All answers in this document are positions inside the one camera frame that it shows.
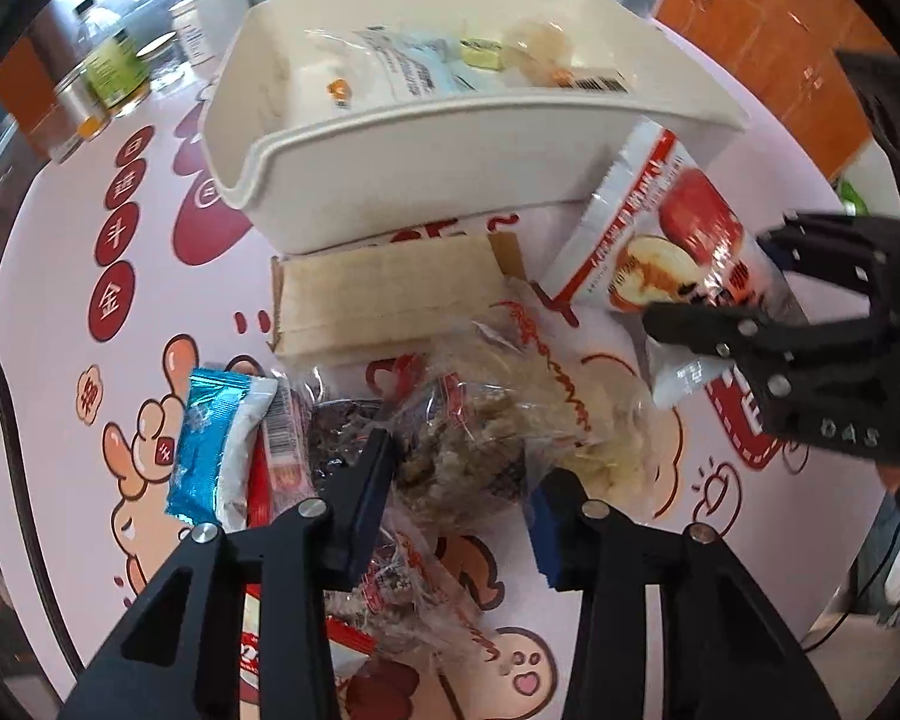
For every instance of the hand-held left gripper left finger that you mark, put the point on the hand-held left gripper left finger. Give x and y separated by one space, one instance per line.
360 502

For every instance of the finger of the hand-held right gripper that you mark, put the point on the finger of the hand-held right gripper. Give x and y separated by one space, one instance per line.
780 249
705 326

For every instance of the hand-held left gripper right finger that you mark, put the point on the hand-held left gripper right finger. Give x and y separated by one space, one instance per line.
555 532

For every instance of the clear packet dark nuts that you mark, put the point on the clear packet dark nuts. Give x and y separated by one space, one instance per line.
457 457

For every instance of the red apple chips packet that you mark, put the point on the red apple chips packet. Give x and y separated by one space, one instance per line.
645 217

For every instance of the blue snack packet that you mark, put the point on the blue snack packet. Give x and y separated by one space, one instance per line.
202 450

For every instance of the beige wafer packet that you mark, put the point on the beige wafer packet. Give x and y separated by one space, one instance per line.
390 300

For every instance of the clear packet white puffs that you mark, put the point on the clear packet white puffs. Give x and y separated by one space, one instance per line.
540 49

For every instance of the white plastic bin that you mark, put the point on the white plastic bin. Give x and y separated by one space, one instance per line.
420 165

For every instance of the small green snack packet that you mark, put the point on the small green snack packet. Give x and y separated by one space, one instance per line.
480 52

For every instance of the clear packets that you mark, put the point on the clear packets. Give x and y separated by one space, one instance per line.
412 64

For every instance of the person's right hand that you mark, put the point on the person's right hand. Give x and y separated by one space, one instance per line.
898 480

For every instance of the red white snack packet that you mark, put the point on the red white snack packet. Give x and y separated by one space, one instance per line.
277 465

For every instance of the clear red print snack packet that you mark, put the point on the clear red print snack packet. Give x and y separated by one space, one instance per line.
405 585

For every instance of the clear packet pale chips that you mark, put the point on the clear packet pale chips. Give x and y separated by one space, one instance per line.
615 450

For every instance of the small glass jar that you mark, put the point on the small glass jar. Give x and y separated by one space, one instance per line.
161 64

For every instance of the metal can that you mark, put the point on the metal can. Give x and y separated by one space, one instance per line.
75 109

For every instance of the white pill bottle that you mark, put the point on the white pill bottle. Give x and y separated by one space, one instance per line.
195 37

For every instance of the clear bottle green label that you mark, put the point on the clear bottle green label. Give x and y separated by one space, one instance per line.
116 67

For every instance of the wooden wall cabinet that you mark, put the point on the wooden wall cabinet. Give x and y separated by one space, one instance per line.
757 37

